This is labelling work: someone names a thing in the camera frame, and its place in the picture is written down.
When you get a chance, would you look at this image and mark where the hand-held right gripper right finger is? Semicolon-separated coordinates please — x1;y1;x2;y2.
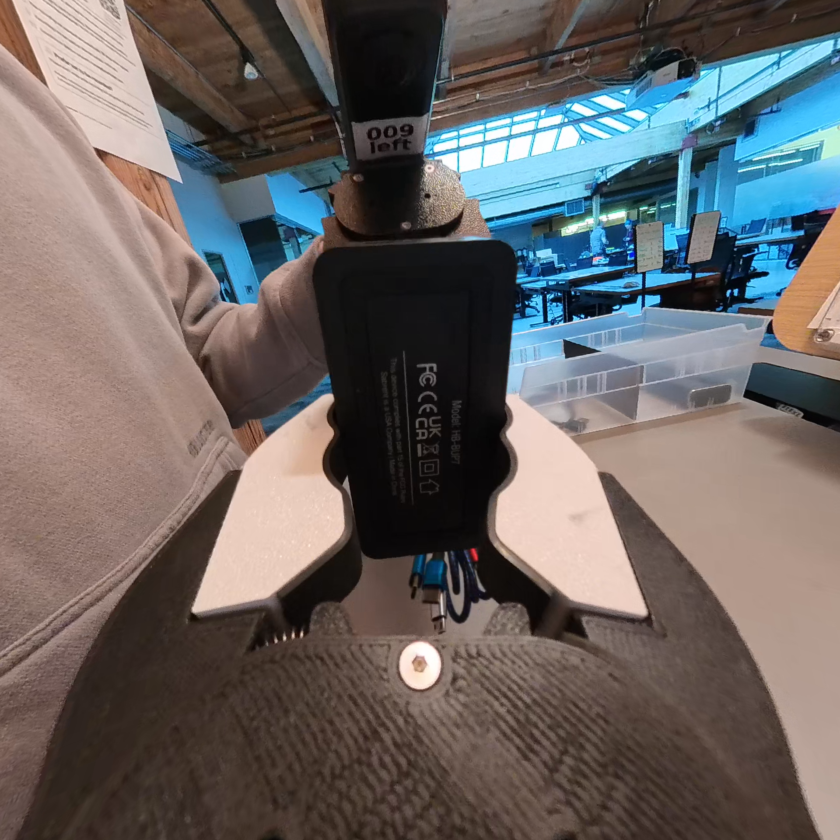
487;395;651;639

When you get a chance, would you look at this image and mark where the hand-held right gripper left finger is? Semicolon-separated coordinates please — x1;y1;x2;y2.
190;394;363;634

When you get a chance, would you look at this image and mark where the bundle of coloured wires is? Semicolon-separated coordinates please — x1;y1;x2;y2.
407;549;490;622

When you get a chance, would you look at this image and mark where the blue usb cable teal plug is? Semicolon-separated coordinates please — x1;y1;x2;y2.
420;551;451;635

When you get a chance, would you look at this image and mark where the black usb hub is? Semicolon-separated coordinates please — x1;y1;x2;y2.
312;238;518;560

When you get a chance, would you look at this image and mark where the person's left forearm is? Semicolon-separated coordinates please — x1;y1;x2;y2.
176;236;330;429

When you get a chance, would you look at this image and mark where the skylight window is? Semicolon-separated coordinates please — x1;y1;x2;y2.
425;91;652;175

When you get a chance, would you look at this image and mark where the clear plastic divided bin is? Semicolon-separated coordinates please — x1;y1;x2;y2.
508;314;651;395
518;307;772;438

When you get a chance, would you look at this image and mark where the person's grey hoodie torso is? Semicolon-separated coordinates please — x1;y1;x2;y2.
0;46;270;840

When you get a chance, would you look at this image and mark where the long office desk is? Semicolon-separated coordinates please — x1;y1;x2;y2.
517;266;723;324

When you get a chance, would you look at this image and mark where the white ceiling projector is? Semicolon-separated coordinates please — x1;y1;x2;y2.
625;49;700;110

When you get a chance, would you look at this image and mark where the whiteboard on stand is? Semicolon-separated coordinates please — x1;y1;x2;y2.
634;221;665;309
686;210;722;266

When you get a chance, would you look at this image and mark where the white printed paper sheet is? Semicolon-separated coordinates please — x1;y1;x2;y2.
13;0;183;183

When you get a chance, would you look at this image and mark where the black office chair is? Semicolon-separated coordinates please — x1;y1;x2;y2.
712;231;765;311

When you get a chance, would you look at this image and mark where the plywood board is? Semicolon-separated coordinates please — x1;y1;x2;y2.
772;210;840;359

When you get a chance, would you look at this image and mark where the wooden post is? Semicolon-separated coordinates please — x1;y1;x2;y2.
0;0;266;457

